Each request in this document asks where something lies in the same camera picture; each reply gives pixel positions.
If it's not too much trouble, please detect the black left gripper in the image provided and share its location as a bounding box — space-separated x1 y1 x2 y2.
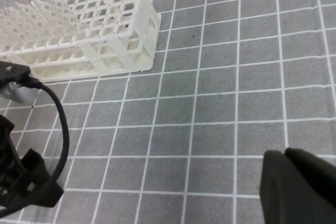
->
1 116 50 208

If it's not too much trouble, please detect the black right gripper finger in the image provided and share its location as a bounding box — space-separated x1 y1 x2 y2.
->
259 148 335 223

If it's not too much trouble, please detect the clear test tube in rack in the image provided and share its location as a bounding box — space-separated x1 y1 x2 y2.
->
1 0 82 51

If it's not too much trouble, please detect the white plastic test tube rack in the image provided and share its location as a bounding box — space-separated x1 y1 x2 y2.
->
1 0 161 82

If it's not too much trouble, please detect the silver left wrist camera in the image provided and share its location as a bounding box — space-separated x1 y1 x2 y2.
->
0 60 40 104

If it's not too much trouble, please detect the black left camera cable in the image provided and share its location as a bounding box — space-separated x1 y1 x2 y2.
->
0 76 70 217

